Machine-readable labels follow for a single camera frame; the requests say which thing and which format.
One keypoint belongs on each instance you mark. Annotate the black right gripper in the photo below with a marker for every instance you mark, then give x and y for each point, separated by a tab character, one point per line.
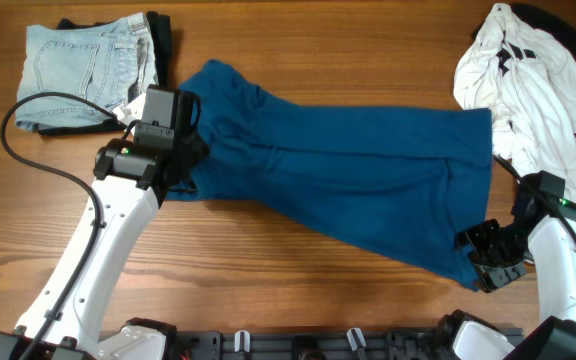
491	251

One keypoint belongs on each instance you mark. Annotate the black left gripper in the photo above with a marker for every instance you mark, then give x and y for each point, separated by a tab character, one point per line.
198	145

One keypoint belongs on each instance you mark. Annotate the folded light denim shorts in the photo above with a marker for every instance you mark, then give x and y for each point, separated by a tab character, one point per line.
109	65

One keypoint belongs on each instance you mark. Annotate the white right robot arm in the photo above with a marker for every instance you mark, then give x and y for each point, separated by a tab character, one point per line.
543	232

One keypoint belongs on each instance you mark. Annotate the folded black garment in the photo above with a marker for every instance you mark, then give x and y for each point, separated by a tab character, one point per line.
55	116

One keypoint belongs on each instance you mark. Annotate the blue polo shirt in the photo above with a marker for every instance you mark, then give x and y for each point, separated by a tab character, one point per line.
401	182

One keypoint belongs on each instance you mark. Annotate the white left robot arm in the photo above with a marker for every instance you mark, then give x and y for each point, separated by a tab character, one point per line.
65	320

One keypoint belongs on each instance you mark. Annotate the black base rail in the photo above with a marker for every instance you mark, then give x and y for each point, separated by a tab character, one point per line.
395	344

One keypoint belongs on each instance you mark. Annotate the white printed t-shirt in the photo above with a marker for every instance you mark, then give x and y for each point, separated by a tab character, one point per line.
527	79

